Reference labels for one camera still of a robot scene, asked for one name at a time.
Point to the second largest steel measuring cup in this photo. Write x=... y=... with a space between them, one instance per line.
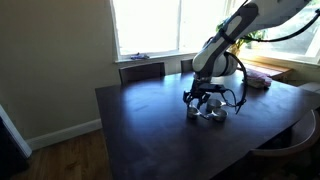
x=192 y=113

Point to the dark wooden dining chair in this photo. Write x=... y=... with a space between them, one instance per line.
x=187 y=66
x=141 y=72

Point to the white door frame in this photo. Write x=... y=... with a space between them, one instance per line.
x=16 y=136

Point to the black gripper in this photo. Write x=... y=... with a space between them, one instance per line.
x=200 y=87

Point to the small blue purple object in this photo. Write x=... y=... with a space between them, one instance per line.
x=140 y=56

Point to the large white framed window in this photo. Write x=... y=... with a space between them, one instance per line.
x=150 y=26

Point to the wooden window bench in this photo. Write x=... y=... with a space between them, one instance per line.
x=273 y=70

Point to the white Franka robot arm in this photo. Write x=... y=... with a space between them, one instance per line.
x=220 y=43

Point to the clear plastic bag with food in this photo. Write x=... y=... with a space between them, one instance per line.
x=258 y=79

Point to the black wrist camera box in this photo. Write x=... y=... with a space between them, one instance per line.
x=218 y=88

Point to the small dark object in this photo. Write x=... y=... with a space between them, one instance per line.
x=220 y=115

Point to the pale grey furniture piece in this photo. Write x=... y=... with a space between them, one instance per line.
x=311 y=87

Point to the white framed side window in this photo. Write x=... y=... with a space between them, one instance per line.
x=300 y=43

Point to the brown curved back chair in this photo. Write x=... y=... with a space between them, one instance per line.
x=300 y=140

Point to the green potted plant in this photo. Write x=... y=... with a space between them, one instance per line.
x=256 y=35

